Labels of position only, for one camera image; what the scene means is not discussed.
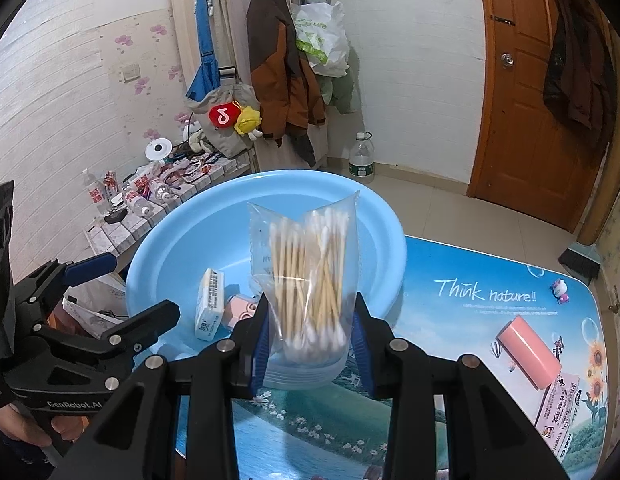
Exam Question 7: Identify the yellow white tissue pack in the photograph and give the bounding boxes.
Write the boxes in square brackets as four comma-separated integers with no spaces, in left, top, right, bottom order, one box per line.
[194,268,225,341]

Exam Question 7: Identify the pink cylindrical roll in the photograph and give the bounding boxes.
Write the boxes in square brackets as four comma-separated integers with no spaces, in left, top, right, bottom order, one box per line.
[496,315,562,390]

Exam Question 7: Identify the pink earbud case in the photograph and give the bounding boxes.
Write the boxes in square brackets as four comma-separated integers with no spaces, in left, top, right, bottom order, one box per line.
[222,294,258,330]

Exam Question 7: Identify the Hello Kitty figurine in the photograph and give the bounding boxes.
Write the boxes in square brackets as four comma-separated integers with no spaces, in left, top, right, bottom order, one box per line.
[550,278,569,304]

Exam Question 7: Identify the cotton swab bag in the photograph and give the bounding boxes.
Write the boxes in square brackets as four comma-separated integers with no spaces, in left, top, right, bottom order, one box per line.
[248,193,360,367]

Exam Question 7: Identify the person's left hand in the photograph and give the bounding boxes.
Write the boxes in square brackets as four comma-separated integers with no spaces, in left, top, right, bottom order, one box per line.
[0,404,84,448]

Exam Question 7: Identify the tiled low shelf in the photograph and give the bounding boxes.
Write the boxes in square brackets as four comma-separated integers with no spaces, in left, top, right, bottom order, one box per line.
[85,148,255,258]

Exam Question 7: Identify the small plastic bottle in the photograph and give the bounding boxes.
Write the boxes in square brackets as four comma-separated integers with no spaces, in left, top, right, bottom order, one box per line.
[82,169,110,216]

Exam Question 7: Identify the light blue plastic basin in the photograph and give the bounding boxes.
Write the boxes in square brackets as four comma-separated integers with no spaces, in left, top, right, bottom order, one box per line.
[126,169,406,361]

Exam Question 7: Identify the white tape roll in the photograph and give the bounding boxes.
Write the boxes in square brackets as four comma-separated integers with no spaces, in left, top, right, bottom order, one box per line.
[145,138,173,162]

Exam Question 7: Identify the teal broom with dustpan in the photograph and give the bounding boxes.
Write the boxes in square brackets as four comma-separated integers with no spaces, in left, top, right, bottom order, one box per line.
[557,242,602,285]

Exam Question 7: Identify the red TikTok plush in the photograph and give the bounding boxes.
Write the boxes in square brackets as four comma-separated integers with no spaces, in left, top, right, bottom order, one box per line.
[208,101,243,129]

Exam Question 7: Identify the wooden wardrobe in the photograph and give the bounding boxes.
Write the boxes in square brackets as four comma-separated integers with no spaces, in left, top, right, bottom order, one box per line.
[167,0,332,172]

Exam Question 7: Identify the yellow plush toy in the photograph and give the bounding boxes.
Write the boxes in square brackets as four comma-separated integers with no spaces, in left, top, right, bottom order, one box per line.
[234,106,263,141]

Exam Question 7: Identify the brown orange hanging coat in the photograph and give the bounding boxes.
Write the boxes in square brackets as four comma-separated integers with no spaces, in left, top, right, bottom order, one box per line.
[247,0,325,167]

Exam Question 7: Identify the brown wooden door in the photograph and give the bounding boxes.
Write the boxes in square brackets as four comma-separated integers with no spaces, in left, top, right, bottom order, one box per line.
[470,0,607,232]

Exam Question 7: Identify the large clear water bottle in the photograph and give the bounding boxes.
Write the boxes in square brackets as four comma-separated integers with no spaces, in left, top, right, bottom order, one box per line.
[349,131,375,183]

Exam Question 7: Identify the white green plastic bag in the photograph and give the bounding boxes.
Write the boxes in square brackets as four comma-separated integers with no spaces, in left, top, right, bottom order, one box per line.
[290,1,350,78]

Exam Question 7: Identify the pale green hanging garment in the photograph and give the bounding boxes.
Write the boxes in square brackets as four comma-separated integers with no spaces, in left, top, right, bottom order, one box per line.
[290,0,360,114]

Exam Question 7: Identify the dark brown hanging jacket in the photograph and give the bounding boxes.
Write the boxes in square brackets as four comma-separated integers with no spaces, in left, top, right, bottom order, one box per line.
[543,0,617,154]

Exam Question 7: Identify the blue strap bag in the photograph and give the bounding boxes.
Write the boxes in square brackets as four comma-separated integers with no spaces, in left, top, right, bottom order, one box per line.
[186,0,221,102]

